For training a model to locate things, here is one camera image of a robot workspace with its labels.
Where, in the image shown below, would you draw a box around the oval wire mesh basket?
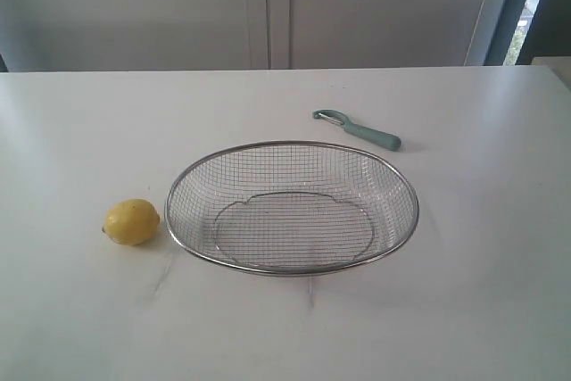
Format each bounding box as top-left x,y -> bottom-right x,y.
164,141 -> 419,277

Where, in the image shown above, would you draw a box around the white cabinet doors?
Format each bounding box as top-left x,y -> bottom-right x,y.
1,0 -> 484,71

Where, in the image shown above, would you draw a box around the yellow lemon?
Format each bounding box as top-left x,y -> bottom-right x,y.
102,199 -> 161,246

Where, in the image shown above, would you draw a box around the teal handled peeler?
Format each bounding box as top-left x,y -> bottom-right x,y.
312,110 -> 401,152

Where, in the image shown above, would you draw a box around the dark window frame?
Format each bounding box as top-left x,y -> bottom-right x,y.
484,0 -> 570,66

